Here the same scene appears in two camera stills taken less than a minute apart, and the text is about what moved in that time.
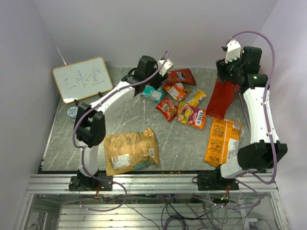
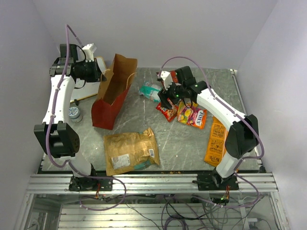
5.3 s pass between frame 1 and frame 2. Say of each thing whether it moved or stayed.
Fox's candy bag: stayed
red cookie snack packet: stayed
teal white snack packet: stayed
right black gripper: moved
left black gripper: moved
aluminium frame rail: stayed
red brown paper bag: moved
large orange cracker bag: stayed
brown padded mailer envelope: stayed
